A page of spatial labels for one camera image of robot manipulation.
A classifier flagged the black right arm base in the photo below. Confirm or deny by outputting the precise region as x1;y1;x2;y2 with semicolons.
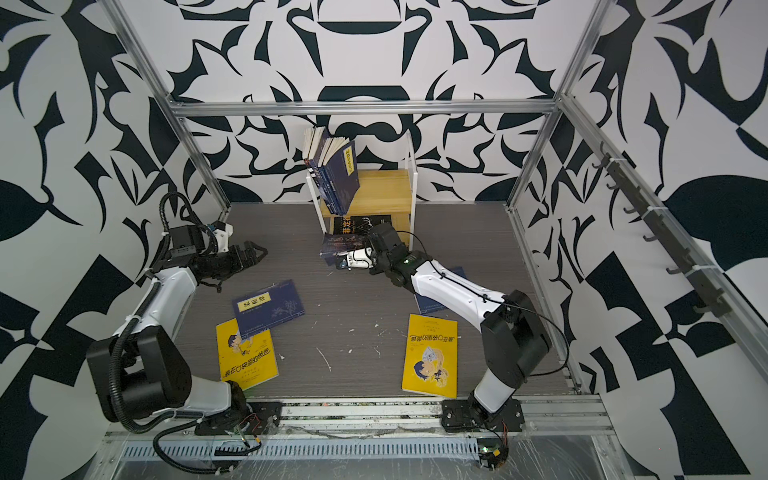
440;396;525;433

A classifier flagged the thick blue book yellow label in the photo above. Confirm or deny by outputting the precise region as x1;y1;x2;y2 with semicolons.
316;137;348;216

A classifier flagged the wooden white-framed bookshelf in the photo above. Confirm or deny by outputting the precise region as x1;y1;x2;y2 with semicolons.
305;131;419;255

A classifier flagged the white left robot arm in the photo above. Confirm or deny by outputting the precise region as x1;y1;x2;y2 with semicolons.
86;222;268;433

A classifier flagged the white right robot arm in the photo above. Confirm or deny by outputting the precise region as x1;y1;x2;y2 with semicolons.
368;223;552;415

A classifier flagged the grey wall hook rail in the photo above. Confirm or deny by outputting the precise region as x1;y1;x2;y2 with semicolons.
593;141;733;318

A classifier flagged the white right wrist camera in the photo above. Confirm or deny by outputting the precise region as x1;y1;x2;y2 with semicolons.
335;247;376;270

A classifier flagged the black standing book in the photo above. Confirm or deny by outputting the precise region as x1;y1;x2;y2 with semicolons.
302;127;324;177

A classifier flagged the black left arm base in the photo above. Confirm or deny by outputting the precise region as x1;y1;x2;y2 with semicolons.
194;401;283;436

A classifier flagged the black book yellow title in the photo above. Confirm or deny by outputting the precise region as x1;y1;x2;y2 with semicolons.
332;215;392;235

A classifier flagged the white cable tie scrap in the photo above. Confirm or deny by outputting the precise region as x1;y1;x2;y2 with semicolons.
315;347;332;372

